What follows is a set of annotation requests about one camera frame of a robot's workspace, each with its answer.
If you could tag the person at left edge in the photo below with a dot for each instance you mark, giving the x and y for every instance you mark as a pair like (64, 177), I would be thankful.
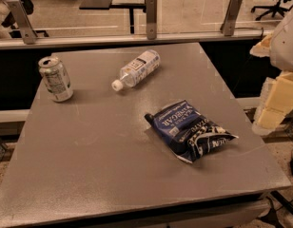
(8, 7)

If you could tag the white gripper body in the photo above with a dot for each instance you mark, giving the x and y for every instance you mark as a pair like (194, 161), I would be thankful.
(286, 45)

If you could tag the right metal railing bracket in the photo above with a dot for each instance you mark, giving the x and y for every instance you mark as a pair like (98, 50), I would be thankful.
(232, 12)

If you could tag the clear plastic water bottle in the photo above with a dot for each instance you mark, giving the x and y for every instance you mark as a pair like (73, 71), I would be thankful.
(137, 70)

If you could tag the blue chip bag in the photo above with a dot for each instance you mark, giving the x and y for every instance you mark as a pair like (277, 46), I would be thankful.
(188, 133)

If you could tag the metal railing bar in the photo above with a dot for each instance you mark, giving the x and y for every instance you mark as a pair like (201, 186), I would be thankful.
(133, 40)

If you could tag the metal railing bracket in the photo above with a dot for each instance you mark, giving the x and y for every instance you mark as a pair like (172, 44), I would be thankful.
(20, 16)
(232, 12)
(151, 19)

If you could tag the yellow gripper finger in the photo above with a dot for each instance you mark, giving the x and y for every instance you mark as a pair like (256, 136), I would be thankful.
(262, 48)
(276, 101)

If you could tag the green 7up can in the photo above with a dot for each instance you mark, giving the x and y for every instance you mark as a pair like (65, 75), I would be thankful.
(56, 79)

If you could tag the left metal railing bracket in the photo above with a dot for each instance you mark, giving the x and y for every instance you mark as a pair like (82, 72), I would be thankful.
(20, 16)

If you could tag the middle metal railing bracket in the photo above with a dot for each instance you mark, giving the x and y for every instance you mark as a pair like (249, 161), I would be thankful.
(151, 19)

